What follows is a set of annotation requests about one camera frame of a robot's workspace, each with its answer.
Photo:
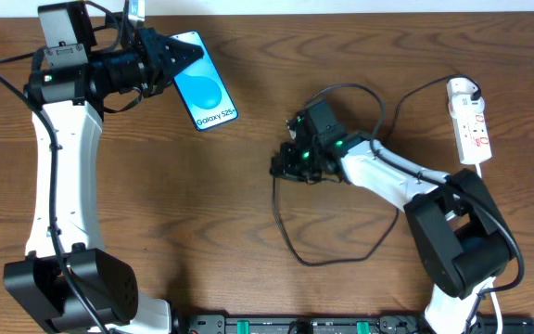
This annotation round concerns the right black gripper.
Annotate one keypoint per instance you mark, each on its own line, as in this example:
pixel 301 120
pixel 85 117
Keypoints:
pixel 290 162

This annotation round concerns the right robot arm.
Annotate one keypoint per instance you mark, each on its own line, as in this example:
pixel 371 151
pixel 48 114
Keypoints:
pixel 460 235

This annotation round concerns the white power strip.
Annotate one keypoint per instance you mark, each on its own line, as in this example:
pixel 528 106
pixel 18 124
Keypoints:
pixel 469 125

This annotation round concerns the white USB wall charger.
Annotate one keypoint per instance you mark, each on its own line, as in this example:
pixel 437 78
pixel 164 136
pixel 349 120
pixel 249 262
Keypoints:
pixel 463 86

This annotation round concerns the blue Samsung Galaxy smartphone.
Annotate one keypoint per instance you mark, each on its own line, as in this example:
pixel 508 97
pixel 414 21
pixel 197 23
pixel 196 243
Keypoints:
pixel 202 90

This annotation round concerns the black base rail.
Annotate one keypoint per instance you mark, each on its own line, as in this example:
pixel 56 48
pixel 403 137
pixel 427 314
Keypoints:
pixel 355 325

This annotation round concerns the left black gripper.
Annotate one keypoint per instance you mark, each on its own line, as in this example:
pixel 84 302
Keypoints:
pixel 154 62

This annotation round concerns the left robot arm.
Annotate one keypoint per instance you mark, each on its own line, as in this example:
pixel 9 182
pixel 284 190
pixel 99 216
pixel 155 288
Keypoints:
pixel 67 282

